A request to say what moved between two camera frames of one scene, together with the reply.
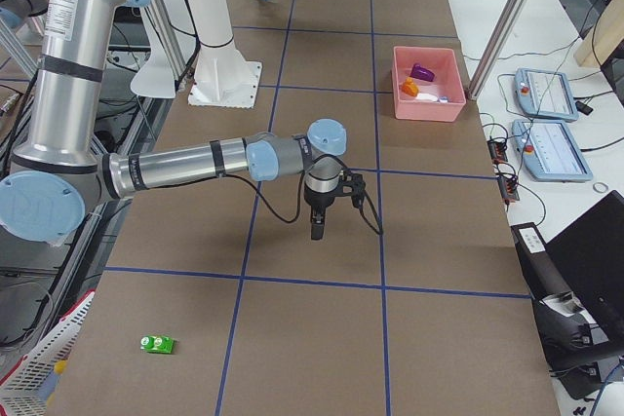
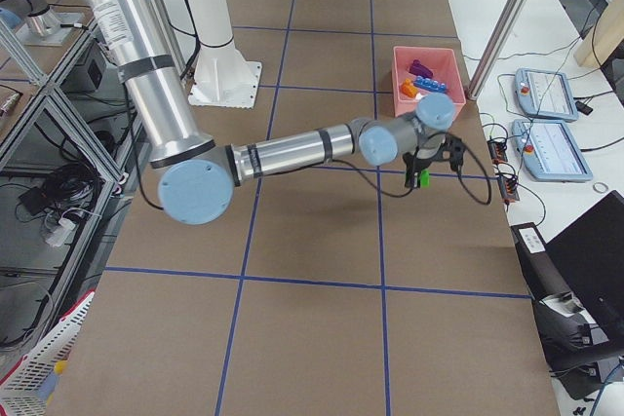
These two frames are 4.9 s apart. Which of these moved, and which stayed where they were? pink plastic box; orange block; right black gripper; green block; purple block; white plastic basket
Moved: green block; right black gripper
Stayed: purple block; white plastic basket; pink plastic box; orange block
